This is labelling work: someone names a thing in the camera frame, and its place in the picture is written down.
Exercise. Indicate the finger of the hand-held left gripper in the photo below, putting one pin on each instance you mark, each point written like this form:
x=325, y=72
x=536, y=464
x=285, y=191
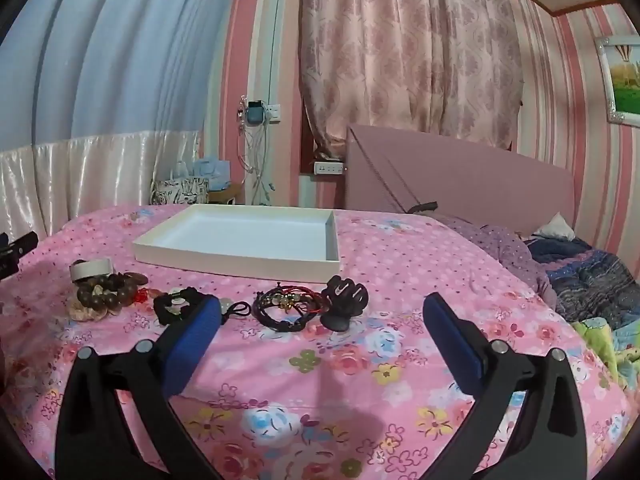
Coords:
x=9, y=264
x=24, y=244

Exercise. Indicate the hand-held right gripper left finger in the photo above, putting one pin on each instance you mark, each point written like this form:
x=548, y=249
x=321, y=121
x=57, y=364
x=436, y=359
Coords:
x=192, y=342

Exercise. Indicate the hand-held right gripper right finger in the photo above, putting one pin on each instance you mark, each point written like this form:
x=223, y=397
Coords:
x=452, y=347

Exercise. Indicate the brown stone pendant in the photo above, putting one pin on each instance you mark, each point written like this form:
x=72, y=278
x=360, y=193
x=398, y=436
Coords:
x=136, y=278

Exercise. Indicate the black hair claw clip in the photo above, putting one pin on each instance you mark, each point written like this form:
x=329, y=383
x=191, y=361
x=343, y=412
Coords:
x=345, y=297

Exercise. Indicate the white shallow box tray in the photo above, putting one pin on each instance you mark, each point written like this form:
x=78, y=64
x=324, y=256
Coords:
x=240, y=232

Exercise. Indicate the red bead charm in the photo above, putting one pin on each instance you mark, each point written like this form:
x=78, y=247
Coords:
x=146, y=296

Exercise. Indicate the white bangle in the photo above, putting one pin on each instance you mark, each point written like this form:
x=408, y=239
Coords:
x=90, y=269

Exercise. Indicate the cream satin curtain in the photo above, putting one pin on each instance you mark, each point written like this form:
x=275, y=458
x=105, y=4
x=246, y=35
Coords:
x=100, y=175

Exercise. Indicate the purple dotted quilt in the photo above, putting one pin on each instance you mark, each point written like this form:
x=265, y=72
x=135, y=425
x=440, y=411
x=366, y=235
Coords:
x=500, y=250

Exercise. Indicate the pink floral bedsheet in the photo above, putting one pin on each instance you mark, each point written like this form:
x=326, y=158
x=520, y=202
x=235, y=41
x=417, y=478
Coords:
x=350, y=385

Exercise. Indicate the black-and-white patterned tote bag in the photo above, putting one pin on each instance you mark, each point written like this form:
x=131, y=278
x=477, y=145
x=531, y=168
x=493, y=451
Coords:
x=180, y=192

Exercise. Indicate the brown cardboard storage box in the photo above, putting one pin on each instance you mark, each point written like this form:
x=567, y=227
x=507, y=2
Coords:
x=225, y=195

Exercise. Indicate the dark blue patterned quilt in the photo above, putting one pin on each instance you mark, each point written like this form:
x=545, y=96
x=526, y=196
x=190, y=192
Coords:
x=590, y=280

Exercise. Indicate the green yellow blanket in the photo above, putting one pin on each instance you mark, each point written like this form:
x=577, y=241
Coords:
x=610, y=350

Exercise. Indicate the white pillow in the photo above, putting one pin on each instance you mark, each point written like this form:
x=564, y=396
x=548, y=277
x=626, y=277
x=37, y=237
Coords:
x=555, y=227

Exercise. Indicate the pink ribbed headboard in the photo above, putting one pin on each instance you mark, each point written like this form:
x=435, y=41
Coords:
x=475, y=180

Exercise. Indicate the light blue gift bag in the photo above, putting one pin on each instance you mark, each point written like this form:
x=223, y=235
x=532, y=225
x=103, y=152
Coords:
x=212, y=172

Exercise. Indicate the pale blue gift bag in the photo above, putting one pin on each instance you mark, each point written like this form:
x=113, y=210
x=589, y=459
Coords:
x=181, y=170

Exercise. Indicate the light blue curtain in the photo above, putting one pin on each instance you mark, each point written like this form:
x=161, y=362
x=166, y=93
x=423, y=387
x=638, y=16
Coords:
x=100, y=60

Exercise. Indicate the white power strip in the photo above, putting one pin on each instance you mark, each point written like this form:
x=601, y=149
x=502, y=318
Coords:
x=329, y=167

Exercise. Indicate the blue charger device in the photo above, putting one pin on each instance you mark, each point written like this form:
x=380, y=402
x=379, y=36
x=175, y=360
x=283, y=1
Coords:
x=255, y=114

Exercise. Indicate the pink patterned curtain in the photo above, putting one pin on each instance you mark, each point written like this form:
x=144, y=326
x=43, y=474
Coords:
x=400, y=50

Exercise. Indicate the framed landscape picture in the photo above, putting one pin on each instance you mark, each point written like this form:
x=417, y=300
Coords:
x=625, y=80

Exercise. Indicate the white wall socket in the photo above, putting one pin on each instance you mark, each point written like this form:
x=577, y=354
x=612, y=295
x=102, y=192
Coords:
x=274, y=113

